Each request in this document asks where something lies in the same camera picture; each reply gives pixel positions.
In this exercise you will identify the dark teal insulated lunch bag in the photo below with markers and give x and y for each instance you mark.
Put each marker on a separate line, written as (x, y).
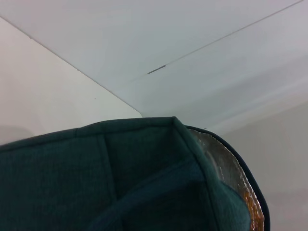
(72, 180)

